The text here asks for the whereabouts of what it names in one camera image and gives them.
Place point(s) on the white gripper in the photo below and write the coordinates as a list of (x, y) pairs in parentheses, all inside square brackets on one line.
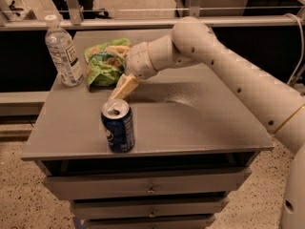
[(138, 60)]

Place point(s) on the green rice chip bag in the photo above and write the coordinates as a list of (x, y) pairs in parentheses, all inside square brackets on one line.
[(104, 70)]

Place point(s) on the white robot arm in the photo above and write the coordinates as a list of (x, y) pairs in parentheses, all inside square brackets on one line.
[(279, 107)]

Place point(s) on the clear plastic water bottle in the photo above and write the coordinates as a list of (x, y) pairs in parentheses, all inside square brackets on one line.
[(63, 53)]

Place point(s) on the blue soda can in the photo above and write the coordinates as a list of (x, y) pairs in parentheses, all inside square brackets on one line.
[(116, 117)]

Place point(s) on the grey drawer cabinet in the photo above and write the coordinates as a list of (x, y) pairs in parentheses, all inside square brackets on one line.
[(184, 119)]

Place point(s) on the top grey drawer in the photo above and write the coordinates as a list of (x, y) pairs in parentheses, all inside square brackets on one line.
[(147, 184)]

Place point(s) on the grey drawer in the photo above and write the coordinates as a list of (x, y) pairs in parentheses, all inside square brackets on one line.
[(149, 207), (147, 184), (172, 222)]

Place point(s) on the middle grey drawer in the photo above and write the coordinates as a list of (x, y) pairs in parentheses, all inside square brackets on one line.
[(149, 207)]

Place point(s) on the bottom grey drawer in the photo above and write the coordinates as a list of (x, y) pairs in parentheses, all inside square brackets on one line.
[(172, 222)]

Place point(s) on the metal railing frame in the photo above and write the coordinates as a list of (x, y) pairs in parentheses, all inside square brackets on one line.
[(24, 15)]

